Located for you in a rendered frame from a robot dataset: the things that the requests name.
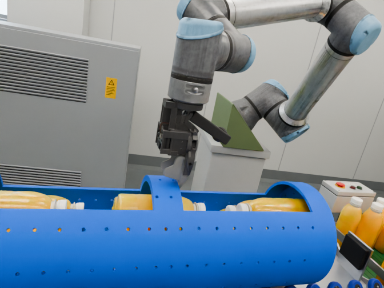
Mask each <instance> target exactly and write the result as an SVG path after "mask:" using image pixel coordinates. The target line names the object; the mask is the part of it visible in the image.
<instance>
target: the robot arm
mask: <svg viewBox="0 0 384 288"><path fill-rule="evenodd" d="M177 17H178V19H179V20H180V22H179V25H178V31H177V32H176V36H177V38H176V42H175V49H174V57H173V64H172V68H171V76H170V82H169V89H168V94H167V95H168V96H169V97H170V98H171V99H169V98H163V102H162V110H161V117H160V122H159V121H158V127H157V134H156V139H155V142H156V143H157V146H158V148H159V150H160V154H167V155H171V158H170V159H168V160H166V161H163V162H162V163H161V169H162V170H163V174H164V176H166V177H169V178H172V179H176V180H177V182H178V185H179V188H181V186H182V185H183V184H184V183H185V182H186V180H187V179H188V177H189V175H190V173H191V170H192V168H193V165H194V161H195V154H196V151H197V147H198V132H199V130H198V129H197V128H196V127H195V125H197V126H198V127H200V128H201V129H202V130H204V131H205V132H207V133H208V134H210V135H211V136H212V138H213V140H215V141H216V142H221V143H223V144H224V145H226V144H227V143H228V142H229V140H231V136H230V135H228V133H227V131H226V129H225V128H223V127H218V126H216V125H215V124H213V123H212V122H211V121H209V120H208V119H207V118H205V117H204V116H202V115H201V114H200V113H198V112H197V111H201V110H202V109H203V104H206V103H208V101H209V96H210V91H211V85H212V82H213V77H214V72H215V71H221V72H228V73H232V74H235V73H241V72H244V71H246V70H247V69H248V68H249V67H250V66H251V65H252V64H253V62H254V60H255V56H256V46H255V43H254V41H253V40H252V39H251V38H250V37H249V36H248V35H246V34H241V33H240V32H239V31H238V30H237V29H242V28H247V27H254V26H262V25H269V24H274V23H281V22H288V21H296V20H301V19H304V20H306V21H308V22H317V23H319V24H321V25H323V26H324V27H325V28H327V29H328V31H329V32H331V33H330V35H329V37H328V38H327V41H326V43H325V44H324V46H323V48H322V49H321V50H320V52H319V54H318V55H317V57H316V58H315V60H314V62H313V63H312V64H311V66H310V68H309V69H308V71H307V72H306V74H305V76H304V77H303V78H302V80H301V82H300V83H299V85H298V86H297V88H296V90H295V91H294V92H293V94H292V96H291V97H290V99H289V95H288V93H287V91H286V89H285V88H284V87H283V86H282V85H281V84H280V83H279V82H278V81H276V80H274V79H269V80H267V81H266V82H264V83H262V84H261V85H260V86H258V87H257V88H256V89H254V90H253V91H251V92H250V93H248V95H246V96H244V97H243V98H241V99H238V100H235V101H232V103H233V104H234V105H235V107H236V108H237V110H238V111H239V113H240V115H241V116H242V118H243V119H244V120H245V122H246V123H247V125H248V127H249V128H250V130H251V131H252V129H253V128H254V126H255V125H256V124H257V122H258V121H259V120H260V119H262V118H264V119H265V120H266V122H267V123H268V124H269V125H270V126H271V128H272V129H273V130H274V131H275V132H276V134H277V135H278V136H279V137H280V139H281V140H283V141H284V143H289V142H291V141H293V140H295V139H296V138H298V137H299V136H300V135H302V134H303V133H305V132H306V131H307V130H308V129H309V128H310V125H309V124H308V123H307V122H308V120H309V112H310V111H311V110H312V109H313V107H314V106H315V105H316V104H317V102H318V101H319V100H320V99H321V97H322V96H323V95H324V93H325V92H326V91H327V90H328V88H329V87H330V86H331V85H332V83H333V82H334V81H335V80H336V78H337V77H338V76H339V75H340V73H341V72H342V71H343V70H344V68H345V67H346V66H347V64H348V63H349V62H350V61H351V60H352V58H353V57H354V56H355V55H360V54H362V53H363V52H365V51H366V50H367V49H368V48H369V47H370V46H371V45H372V44H373V43H374V42H375V40H376V39H377V38H378V36H379V34H380V32H381V30H382V25H381V23H380V21H379V20H377V19H376V17H375V15H374V14H371V13H370V12H369V11H367V10H366V9H365V8H364V7H363V6H362V5H360V4H359V3H358V2H357V1H356V0H180V1H179V3H178V6H177ZM288 99H289V100H288ZM183 111H184V112H183ZM189 121H190V122H189ZM191 122H192V123H193V124H192V123H191ZM194 124H195V125H194Z"/></svg>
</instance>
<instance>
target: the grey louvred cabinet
mask: <svg viewBox="0 0 384 288"><path fill-rule="evenodd" d="M141 47H142V46H138V45H132V44H128V43H122V42H116V41H110V40H106V39H100V38H94V37H88V36H84V35H78V34H72V33H66V32H62V31H56V30H50V29H44V28H40V27H34V26H28V25H22V24H18V23H12V22H6V21H0V175H1V177H2V180H3V184H4V185H30V186H65V187H100V188H118V189H124V188H125V181H126V172H127V162H128V157H129V147H130V138H131V129H132V123H133V114H134V105H135V95H136V90H137V80H138V72H139V62H140V57H141Z"/></svg>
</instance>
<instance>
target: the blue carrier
mask: <svg viewBox="0 0 384 288"><path fill-rule="evenodd" d="M0 190H6V191H34V192H38V193H42V194H45V195H57V196H60V197H64V198H66V199H68V200H69V201H70V202H71V204H74V202H75V204H76V203H84V209H0V288H260V287H275V286H290V285H305V284H312V283H317V282H319V281H321V280H322V279H324V277H325V276H327V274H328V273H329V271H330V270H331V268H332V266H333V263H334V260H335V255H336V251H337V231H336V226H335V222H334V218H333V215H332V212H331V210H330V208H329V206H328V204H327V202H326V200H325V199H324V197H323V196H322V195H321V194H320V192H319V191H318V190H316V189H315V188H313V187H312V186H310V185H308V184H306V183H303V182H285V181H281V182H277V183H275V184H273V185H271V186H270V187H269V188H268V190H267V191H266V192H265V193H241V192H223V191H188V190H180V188H179V185H178V182H177V180H176V179H172V178H169V177H166V176H163V175H146V176H144V178H143V180H142V183H141V188H140V189H118V188H100V187H65V186H30V185H4V184H3V180H2V177H1V175H0ZM118 194H151V197H152V203H153V210H112V209H111V208H112V207H113V203H114V198H115V197H117V196H118ZM182 197H185V198H187V199H189V200H191V201H192V203H194V202H196V203H204V204H205V208H206V211H190V210H183V202H182ZM257 198H293V199H294V198H299V199H304V200H305V201H306V203H307V205H308V207H309V210H310V212H289V211H220V210H222V209H225V208H226V206H228V205H232V206H234V205H237V204H239V203H240V202H243V201H247V200H254V199H257ZM111 199H112V200H111ZM59 228H61V229H62V230H61V231H58V229H59ZM127 228H129V229H130V230H129V231H127ZM148 228H150V231H148ZM165 228H167V230H166V231H165ZM179 228H181V230H180V229H179ZM233 228H234V230H233ZM250 228H251V229H250ZM266 228H267V229H266ZM282 228H283V229H282ZM7 229H10V231H9V232H7ZM33 229H37V230H36V232H33ZM155 266H156V267H155ZM114 268H115V269H114ZM68 270H69V271H68ZM43 271H45V272H43Z"/></svg>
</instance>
